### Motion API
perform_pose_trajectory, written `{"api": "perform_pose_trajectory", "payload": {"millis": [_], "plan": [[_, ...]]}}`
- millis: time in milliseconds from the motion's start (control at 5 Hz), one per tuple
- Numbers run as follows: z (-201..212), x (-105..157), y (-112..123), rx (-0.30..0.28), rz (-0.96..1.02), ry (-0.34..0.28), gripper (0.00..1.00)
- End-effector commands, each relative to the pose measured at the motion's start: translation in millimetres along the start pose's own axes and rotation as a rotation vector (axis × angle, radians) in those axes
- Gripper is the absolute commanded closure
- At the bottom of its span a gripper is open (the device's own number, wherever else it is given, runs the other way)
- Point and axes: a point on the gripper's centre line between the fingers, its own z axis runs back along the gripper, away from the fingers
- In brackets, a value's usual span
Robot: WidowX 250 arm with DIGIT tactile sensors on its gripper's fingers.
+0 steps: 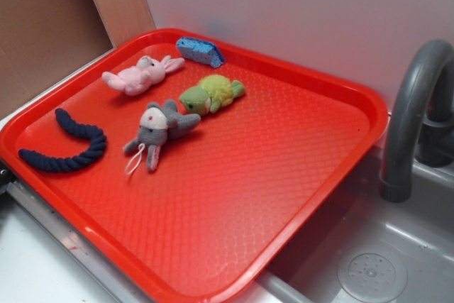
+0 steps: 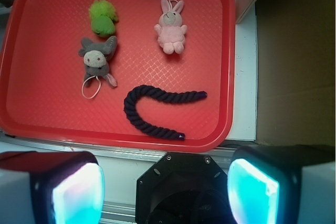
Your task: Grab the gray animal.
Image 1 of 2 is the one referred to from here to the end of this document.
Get gray plastic faucet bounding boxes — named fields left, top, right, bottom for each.
left=380, top=39, right=453, bottom=202

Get gray plush bunny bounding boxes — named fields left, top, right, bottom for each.
left=123, top=99, right=201, bottom=175

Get green plush turtle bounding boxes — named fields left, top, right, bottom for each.
left=179, top=75, right=246, bottom=116

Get pink plush bunny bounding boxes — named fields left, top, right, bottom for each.
left=101, top=55, right=184, bottom=97

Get red plastic tray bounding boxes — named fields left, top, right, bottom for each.
left=1, top=29, right=388, bottom=302

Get blue sponge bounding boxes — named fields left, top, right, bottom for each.
left=176, top=37, right=226, bottom=68

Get navy blue rope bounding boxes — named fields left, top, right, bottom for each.
left=18, top=107, right=108, bottom=174

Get gray plastic sink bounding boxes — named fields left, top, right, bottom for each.
left=255, top=146, right=454, bottom=303

